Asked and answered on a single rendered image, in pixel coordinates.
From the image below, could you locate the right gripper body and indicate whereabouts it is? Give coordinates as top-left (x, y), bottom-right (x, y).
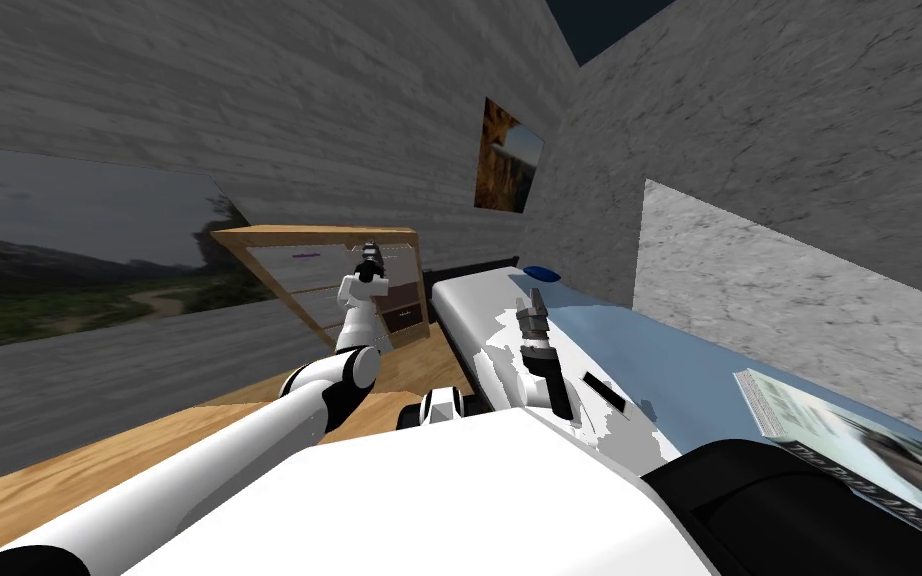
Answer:
top-left (515, 307), bottom-right (554, 354)

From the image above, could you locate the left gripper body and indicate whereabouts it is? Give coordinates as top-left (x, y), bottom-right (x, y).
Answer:
top-left (354, 239), bottom-right (388, 283)

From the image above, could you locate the wooden cabinet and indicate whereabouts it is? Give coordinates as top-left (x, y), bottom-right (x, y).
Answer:
top-left (210, 224), bottom-right (432, 354)

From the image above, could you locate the black flat rectangle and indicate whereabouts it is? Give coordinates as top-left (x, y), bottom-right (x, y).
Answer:
top-left (581, 371), bottom-right (628, 414)

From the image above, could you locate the pale blue desk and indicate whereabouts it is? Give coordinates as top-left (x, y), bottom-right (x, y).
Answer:
top-left (427, 257), bottom-right (922, 561)

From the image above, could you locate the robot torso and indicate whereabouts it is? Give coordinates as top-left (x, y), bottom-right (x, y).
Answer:
top-left (120, 386), bottom-right (722, 576)

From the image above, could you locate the window with landscape view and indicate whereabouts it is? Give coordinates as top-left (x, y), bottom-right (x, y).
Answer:
top-left (0, 143), bottom-right (278, 357)

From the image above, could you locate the grey book with photo cover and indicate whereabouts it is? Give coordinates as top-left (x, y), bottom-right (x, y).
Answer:
top-left (734, 367), bottom-right (922, 555)

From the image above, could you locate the brown and blue wall picture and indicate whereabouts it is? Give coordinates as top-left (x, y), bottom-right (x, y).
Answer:
top-left (473, 96), bottom-right (547, 216)

